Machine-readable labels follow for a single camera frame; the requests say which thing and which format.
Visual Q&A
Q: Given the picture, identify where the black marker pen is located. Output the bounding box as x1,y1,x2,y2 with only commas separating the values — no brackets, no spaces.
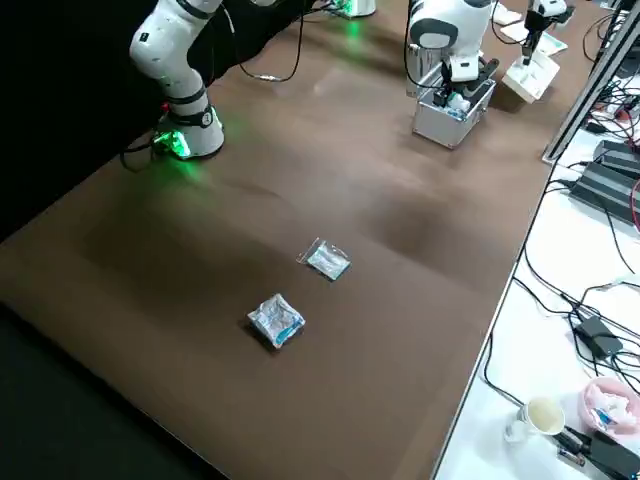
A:
551,425,594,452

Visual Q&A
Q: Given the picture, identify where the pink bowl with tissues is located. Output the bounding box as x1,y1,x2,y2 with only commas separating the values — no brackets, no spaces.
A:
579,375,640,442

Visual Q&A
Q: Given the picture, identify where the white disinfectant bottle teal label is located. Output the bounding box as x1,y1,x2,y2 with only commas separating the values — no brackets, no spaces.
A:
446,92,472,121

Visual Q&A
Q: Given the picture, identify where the clear teal bandage packet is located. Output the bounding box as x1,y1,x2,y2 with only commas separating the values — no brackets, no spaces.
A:
295,236,353,282

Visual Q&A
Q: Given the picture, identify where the white foam partition tray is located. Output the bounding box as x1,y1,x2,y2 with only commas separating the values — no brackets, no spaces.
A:
500,48,562,105

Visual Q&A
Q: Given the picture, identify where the long white blue flat packet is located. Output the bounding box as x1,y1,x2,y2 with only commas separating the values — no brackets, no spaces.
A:
501,22,570,57

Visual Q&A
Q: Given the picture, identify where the white plastic hinged box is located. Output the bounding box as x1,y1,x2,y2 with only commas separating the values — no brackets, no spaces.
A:
492,3,526,26

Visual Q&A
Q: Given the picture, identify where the large black power supply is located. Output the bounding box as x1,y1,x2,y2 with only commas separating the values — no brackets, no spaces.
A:
569,160,640,227

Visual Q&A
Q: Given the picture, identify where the black flat device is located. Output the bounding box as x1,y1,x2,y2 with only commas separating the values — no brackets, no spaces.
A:
582,428,640,480

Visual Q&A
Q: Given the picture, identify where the aluminium first-aid case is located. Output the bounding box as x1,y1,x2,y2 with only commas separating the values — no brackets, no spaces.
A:
405,42,498,150

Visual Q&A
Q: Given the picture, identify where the black arm base cable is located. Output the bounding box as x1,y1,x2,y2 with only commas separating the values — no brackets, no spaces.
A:
119,134,162,174

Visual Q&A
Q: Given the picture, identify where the aluminium frame post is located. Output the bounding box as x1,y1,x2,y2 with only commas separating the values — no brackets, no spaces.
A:
541,0,640,164

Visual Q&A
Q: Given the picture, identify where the white paper cup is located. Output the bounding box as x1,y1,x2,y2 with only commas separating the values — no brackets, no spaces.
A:
503,396,568,444

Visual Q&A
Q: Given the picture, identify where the black desk cable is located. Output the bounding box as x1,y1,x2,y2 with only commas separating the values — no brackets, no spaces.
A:
482,329,527,407

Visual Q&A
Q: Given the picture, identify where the crumpled white gauze packet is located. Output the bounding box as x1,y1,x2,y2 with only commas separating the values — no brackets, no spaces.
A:
246,292,307,350

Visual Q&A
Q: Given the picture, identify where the small black power supply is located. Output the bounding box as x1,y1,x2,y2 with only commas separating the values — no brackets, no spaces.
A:
592,138,640,174

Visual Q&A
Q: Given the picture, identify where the white side desk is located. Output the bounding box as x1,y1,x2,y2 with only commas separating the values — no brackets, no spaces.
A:
432,0,640,480

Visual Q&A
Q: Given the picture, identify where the black power adapter brick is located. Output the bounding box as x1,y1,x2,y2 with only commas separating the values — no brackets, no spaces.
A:
572,314,624,359

